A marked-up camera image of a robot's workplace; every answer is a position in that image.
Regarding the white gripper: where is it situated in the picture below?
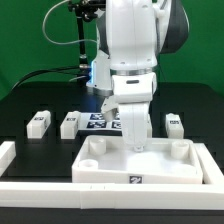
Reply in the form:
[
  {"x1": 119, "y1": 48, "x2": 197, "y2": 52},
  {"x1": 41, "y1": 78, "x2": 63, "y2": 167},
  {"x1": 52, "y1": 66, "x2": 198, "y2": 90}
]
[{"x1": 101, "y1": 73, "x2": 156, "y2": 153}]

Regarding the white desk top tray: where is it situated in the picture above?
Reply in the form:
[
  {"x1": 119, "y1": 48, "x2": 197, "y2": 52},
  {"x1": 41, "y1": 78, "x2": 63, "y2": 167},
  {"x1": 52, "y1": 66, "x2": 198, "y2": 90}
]
[{"x1": 72, "y1": 135, "x2": 203, "y2": 184}]

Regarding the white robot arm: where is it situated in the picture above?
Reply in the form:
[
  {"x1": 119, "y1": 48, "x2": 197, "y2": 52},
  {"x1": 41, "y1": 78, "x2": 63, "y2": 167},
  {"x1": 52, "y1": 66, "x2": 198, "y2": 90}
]
[{"x1": 87, "y1": 0, "x2": 189, "y2": 152}]

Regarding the black marker plate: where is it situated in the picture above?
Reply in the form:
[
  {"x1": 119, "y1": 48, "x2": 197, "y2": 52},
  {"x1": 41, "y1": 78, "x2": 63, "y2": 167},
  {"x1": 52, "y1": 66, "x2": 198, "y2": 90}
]
[{"x1": 78, "y1": 113, "x2": 121, "y2": 133}]

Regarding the white U-shaped fence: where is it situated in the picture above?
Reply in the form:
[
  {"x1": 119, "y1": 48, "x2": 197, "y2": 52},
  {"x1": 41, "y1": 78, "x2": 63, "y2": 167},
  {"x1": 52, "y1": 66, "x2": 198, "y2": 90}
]
[{"x1": 0, "y1": 143, "x2": 224, "y2": 210}]

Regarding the black cable bundle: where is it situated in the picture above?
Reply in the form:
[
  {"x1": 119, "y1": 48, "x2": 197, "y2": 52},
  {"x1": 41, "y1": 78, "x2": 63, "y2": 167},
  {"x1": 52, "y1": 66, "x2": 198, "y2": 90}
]
[{"x1": 12, "y1": 65, "x2": 93, "y2": 90}]

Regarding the grey cable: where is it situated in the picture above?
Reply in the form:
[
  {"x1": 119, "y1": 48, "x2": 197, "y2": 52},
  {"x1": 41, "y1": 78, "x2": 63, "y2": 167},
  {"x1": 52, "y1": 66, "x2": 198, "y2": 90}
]
[{"x1": 42, "y1": 0, "x2": 100, "y2": 46}]

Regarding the black camera stand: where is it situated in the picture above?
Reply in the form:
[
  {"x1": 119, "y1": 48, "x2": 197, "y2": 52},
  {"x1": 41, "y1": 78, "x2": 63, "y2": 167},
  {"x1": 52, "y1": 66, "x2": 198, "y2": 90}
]
[{"x1": 68, "y1": 0, "x2": 106, "y2": 64}]

